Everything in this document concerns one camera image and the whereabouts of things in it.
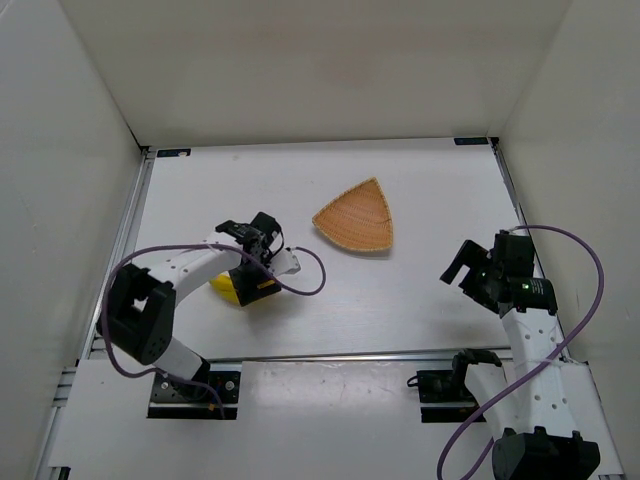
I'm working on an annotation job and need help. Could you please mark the yellow fake banana bunch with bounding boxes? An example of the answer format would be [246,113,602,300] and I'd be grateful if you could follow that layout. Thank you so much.
[209,272,282,307]

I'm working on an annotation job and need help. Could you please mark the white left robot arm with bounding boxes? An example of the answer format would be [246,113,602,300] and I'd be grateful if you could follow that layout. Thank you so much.
[97,212,283,403]

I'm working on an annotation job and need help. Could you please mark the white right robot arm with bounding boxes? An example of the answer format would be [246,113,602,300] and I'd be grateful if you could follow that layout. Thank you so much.
[436,226,601,479]

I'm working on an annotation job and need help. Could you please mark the woven triangular fruit basket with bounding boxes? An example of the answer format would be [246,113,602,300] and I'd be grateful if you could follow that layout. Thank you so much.
[312,177,394,253]

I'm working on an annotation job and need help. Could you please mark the blue right corner label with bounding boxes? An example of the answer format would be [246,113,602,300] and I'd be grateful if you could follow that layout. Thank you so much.
[454,137,489,146]

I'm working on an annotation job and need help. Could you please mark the blue corner label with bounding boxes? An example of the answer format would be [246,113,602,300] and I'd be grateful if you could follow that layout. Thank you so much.
[454,137,489,146]
[156,148,191,158]

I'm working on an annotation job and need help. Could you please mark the blue left corner label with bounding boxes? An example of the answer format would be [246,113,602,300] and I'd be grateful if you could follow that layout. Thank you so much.
[156,148,191,158]

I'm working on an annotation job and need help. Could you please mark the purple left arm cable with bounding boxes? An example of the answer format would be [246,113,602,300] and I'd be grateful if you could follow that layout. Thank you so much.
[94,243,327,419]

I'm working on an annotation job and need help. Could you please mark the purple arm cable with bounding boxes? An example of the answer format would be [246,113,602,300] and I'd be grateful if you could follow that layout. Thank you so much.
[94,243,327,419]
[436,224,605,480]

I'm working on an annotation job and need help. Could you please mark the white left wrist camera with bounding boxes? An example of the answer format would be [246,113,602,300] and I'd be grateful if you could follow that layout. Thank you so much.
[269,247,301,277]

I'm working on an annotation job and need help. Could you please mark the aluminium front rail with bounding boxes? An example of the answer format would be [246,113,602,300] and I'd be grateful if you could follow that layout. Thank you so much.
[207,347,514,364]

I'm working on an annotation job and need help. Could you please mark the aluminium rail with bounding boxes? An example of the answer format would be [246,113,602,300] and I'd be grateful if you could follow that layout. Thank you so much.
[53,147,156,408]
[207,347,514,364]
[487,137,574,362]

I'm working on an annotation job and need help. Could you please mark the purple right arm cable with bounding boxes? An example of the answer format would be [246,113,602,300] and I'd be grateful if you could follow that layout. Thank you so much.
[436,224,605,480]

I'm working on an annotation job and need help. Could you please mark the aluminium right side rail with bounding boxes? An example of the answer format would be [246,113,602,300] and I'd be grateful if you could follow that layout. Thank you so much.
[487,137,574,362]

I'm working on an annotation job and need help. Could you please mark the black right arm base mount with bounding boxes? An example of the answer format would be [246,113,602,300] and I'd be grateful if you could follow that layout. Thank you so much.
[406,370,479,424]

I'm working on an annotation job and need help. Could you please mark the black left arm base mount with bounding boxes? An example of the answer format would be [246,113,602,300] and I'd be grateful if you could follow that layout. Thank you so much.
[147,364,242,421]

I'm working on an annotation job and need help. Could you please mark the aluminium left side rail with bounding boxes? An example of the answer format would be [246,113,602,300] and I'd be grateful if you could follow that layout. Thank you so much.
[53,147,156,408]

